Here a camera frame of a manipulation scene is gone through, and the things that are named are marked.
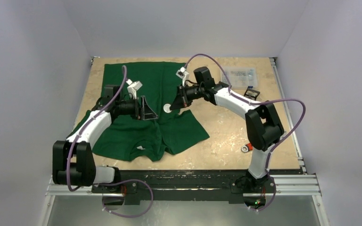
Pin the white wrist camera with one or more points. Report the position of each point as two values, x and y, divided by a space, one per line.
183 74
133 87

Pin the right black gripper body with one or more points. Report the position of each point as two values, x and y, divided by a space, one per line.
182 96

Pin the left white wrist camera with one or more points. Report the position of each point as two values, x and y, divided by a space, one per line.
133 87

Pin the clear plastic parts box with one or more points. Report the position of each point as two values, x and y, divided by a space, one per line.
239 77

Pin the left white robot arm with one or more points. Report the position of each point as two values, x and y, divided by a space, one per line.
73 163

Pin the red handled adjustable wrench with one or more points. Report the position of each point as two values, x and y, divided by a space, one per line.
247 148

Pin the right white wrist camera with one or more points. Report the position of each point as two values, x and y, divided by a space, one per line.
183 74

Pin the green t-shirt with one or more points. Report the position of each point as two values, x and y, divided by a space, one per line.
173 133

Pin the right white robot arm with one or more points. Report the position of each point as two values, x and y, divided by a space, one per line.
264 127

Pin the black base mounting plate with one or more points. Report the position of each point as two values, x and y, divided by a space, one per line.
232 186

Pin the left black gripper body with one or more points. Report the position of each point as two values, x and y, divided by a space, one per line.
129 108

